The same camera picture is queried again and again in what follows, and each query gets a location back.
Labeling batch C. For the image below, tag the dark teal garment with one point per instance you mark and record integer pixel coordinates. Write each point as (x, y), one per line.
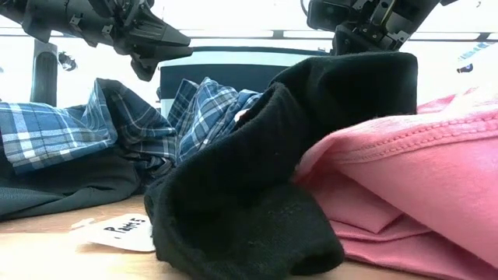
(70, 186)

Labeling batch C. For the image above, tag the salmon pink shirt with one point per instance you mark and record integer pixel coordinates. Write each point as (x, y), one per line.
(428, 186)

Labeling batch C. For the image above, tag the black upright column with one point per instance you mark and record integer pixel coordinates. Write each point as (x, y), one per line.
(43, 78)

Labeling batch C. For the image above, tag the small black mounted device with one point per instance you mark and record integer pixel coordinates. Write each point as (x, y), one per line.
(67, 61)

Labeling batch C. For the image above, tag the dusty pink garment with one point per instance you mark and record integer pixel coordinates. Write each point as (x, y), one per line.
(241, 115)

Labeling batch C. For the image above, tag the blue plaid shirt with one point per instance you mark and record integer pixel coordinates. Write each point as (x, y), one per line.
(46, 132)

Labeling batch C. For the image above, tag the black pants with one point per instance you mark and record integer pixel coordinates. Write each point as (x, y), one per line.
(253, 194)

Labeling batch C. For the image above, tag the white tag reading Pants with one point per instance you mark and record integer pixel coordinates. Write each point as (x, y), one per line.
(120, 233)

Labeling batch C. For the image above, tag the navy white striped fabric basket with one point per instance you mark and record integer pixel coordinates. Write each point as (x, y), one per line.
(218, 78)

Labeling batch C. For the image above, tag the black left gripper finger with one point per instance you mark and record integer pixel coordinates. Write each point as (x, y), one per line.
(155, 35)
(155, 58)

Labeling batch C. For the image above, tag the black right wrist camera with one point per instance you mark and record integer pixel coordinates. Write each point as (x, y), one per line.
(327, 15)

